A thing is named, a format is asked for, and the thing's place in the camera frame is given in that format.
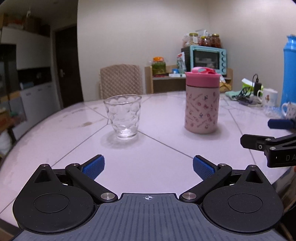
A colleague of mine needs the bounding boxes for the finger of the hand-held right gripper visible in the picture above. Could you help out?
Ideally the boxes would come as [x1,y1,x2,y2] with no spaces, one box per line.
[268,119,296,131]
[240,134,296,168]

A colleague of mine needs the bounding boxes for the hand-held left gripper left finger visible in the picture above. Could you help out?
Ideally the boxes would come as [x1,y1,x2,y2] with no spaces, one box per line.
[34,155,119,205]

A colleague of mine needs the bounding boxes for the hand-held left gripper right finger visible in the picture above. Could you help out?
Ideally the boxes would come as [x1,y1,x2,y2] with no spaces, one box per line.
[179,155,264,205]

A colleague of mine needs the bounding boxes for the pink printed bottle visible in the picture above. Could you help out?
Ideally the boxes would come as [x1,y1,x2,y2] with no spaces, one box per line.
[184,85,220,134]

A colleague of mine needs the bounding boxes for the white mug with blue rim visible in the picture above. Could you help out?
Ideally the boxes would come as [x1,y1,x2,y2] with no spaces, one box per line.
[281,102,296,120]

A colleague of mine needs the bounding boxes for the white printed mug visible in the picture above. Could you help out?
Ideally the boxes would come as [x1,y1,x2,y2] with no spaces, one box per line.
[257,88,278,107]

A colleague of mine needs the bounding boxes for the blue thermos jug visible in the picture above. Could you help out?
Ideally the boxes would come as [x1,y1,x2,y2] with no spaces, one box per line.
[280,35,296,112]

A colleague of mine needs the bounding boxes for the green cloth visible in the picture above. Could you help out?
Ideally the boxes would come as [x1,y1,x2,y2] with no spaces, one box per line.
[225,90,244,99]

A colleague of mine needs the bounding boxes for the clear dimpled glass cup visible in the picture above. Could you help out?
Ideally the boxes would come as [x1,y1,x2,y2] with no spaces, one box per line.
[103,95,142,139]

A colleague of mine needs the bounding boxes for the wooden shelf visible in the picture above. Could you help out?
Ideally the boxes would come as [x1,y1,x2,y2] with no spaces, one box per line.
[144,65,233,94]

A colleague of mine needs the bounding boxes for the beige quilted chair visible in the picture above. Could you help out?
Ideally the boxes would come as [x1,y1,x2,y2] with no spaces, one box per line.
[99,64,142,100]

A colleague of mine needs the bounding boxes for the teal toaster oven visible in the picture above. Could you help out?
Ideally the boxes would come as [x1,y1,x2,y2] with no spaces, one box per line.
[181,45,227,77]

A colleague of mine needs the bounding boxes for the dark wooden door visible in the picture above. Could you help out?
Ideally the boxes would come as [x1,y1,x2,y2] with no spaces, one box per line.
[52,25,84,109]

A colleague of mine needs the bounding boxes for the red and white box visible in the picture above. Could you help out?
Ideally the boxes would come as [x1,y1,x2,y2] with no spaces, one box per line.
[177,52,187,73]

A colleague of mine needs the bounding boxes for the green jar with orange lid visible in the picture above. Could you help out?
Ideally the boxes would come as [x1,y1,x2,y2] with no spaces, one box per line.
[152,57,166,77]

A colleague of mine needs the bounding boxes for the jar with pale contents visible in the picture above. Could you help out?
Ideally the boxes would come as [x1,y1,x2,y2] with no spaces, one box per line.
[189,33,200,46]

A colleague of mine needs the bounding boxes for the white cabinet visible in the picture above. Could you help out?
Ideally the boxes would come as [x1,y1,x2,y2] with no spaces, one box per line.
[0,27,61,141]

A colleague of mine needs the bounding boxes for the jars on oven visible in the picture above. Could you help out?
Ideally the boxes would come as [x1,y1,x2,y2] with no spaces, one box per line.
[183,29,208,48]

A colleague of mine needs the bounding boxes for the black charger with cable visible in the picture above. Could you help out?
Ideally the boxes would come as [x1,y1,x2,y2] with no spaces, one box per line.
[252,74,262,96]

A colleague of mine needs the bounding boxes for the black charger with cables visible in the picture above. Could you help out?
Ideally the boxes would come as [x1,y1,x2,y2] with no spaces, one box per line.
[242,78,264,93]

